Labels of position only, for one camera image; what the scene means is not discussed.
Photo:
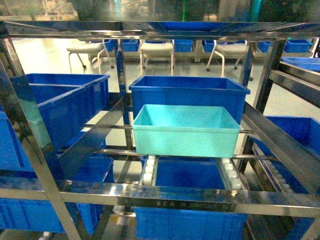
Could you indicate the teal plastic bin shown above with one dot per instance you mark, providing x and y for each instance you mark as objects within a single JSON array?
[{"x": 187, "y": 131}]

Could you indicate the stainless steel shelf rack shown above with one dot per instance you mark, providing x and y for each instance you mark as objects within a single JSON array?
[{"x": 18, "y": 103}]

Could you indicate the blue bin right shelf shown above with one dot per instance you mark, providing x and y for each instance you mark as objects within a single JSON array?
[{"x": 303, "y": 164}]

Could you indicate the blue bin behind teal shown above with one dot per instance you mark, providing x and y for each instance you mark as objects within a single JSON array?
[{"x": 189, "y": 91}]

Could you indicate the blue bin lower middle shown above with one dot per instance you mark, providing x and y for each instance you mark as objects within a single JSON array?
[{"x": 188, "y": 172}]

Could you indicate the grey office chair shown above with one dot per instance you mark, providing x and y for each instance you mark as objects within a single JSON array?
[{"x": 148, "y": 49}]

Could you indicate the blue bin upper left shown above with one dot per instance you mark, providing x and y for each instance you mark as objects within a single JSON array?
[{"x": 67, "y": 101}]

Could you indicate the blue bin bottom middle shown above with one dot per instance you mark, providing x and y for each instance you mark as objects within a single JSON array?
[{"x": 177, "y": 224}]

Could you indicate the blue bin near left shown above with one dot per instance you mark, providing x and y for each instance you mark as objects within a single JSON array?
[{"x": 12, "y": 155}]

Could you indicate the blue bin bottom left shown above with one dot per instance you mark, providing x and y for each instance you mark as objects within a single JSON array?
[{"x": 41, "y": 215}]

